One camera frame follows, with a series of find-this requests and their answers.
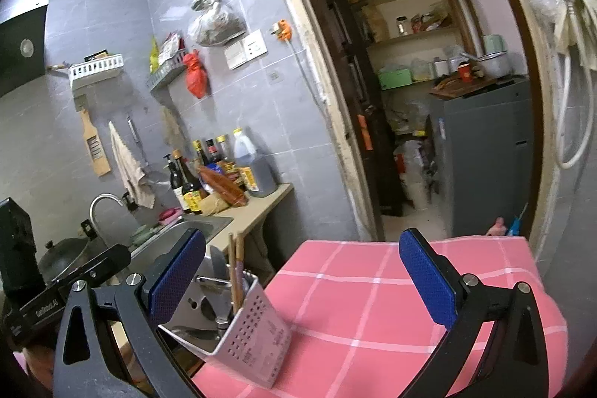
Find white wall basket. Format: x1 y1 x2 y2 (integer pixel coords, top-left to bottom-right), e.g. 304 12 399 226
69 53 125 92

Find dark sauce bottle yellow label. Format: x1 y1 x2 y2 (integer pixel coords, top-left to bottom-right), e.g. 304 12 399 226
172 150 207 214

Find black range hood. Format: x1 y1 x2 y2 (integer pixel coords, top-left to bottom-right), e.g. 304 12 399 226
0 0 50 96

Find black wok with lid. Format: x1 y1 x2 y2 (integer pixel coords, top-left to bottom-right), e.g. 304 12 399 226
38 237 90 284

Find red cup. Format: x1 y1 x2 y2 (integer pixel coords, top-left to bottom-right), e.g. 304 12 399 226
457 62 473 83

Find dark grey cabinet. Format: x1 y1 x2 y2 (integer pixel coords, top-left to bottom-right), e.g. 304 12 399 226
430 77 533 237

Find steel kitchen knife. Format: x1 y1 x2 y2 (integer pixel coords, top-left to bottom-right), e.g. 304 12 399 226
209 245 232 308

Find beige kitchen counter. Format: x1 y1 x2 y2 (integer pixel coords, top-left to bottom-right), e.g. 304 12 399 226
206 183 293 251

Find wooden chopstick purple band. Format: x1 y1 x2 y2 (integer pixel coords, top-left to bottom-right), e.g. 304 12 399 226
235 234 245 308

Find white wall switch plate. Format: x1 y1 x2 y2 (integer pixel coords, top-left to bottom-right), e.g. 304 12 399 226
224 30 268 70

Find grey perforated utensil holder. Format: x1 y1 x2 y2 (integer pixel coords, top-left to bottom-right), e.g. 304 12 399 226
160 272 291 389

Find cream rubber gloves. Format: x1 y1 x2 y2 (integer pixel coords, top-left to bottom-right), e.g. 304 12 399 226
553 0 597 72

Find stainless steel sink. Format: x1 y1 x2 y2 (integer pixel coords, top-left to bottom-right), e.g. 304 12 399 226
127 213 235 275

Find hanging beige towel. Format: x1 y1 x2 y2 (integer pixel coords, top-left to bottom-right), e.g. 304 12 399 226
108 121 156 209

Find red plastic bag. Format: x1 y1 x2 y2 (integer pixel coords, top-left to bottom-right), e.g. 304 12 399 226
183 50 207 99

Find steel pot on cabinet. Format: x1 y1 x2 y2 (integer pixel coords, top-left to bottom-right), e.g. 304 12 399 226
460 51 514 79

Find large soy sauce jug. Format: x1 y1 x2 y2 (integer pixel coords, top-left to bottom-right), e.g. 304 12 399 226
233 127 277 197

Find wooden grater board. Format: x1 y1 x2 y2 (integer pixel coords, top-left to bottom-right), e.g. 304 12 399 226
74 95 111 177

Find steel vegetable peeler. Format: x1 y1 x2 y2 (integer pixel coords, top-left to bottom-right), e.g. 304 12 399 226
183 275 232 327

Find plain wooden chopstick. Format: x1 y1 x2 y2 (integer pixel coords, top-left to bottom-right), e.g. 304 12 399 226
228 232 240 316

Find clear bag of dried goods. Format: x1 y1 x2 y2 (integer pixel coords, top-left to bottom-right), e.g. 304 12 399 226
187 0 247 47

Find white hose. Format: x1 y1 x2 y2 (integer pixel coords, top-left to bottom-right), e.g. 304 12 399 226
554 5 596 172

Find steel sink faucet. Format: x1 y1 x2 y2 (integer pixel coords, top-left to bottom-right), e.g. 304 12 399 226
89 192 128 244

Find pink checked tablecloth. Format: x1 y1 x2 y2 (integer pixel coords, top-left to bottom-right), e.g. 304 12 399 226
193 236 568 397

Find grey wall shelf rack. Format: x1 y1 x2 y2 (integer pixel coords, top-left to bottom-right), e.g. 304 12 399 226
147 48 188 92

